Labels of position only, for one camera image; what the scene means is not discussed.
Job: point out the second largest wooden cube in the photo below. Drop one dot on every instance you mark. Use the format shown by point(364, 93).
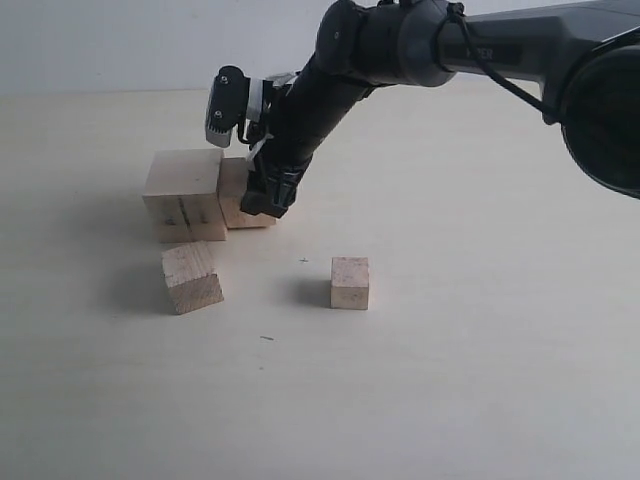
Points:
point(233, 175)

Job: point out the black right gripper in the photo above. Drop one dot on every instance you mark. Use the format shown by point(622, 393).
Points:
point(300, 120)

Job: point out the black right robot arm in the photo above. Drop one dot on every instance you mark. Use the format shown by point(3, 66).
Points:
point(576, 63)

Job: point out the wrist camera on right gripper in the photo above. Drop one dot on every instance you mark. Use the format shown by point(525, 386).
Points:
point(226, 105)

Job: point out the third largest wooden cube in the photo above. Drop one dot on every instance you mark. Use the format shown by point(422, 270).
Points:
point(191, 276)

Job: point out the smallest wooden cube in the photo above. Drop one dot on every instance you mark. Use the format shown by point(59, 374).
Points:
point(350, 283)

